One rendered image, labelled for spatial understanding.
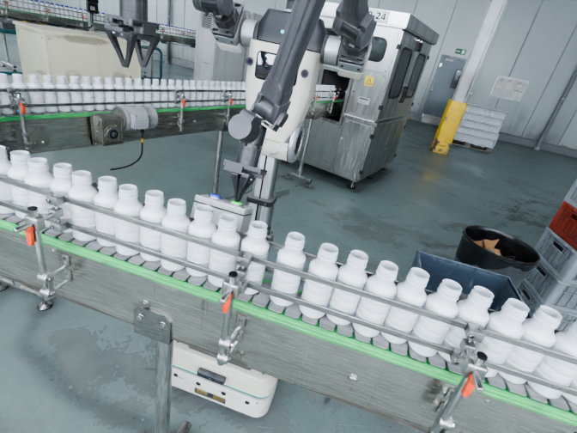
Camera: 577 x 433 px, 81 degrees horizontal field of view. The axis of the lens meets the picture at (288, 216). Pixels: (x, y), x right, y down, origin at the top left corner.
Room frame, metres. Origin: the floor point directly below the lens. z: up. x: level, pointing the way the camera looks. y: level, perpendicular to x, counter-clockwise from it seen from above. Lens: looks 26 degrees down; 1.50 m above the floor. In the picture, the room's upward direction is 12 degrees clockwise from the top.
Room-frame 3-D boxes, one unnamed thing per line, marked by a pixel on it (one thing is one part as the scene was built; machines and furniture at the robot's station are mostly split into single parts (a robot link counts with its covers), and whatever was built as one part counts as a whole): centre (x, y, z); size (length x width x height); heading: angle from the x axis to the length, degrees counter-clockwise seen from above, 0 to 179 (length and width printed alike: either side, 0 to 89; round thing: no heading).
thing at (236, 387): (1.27, 0.12, 0.24); 0.68 x 0.53 x 0.41; 170
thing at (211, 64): (6.74, 1.83, 0.96); 0.82 x 0.50 x 1.91; 152
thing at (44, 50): (4.17, 2.74, 0.59); 1.10 x 0.62 x 1.18; 152
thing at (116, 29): (0.81, 0.43, 1.44); 0.07 x 0.07 x 0.09; 80
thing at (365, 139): (5.08, -0.58, 1.00); 1.60 x 1.30 x 2.00; 152
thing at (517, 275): (2.00, -1.36, 0.32); 0.45 x 0.45 x 0.64
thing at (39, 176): (0.70, 0.59, 1.08); 0.06 x 0.06 x 0.17
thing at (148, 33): (0.85, 0.42, 1.44); 0.07 x 0.07 x 0.09; 80
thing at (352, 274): (0.58, -0.15, 1.08); 0.06 x 0.06 x 0.17
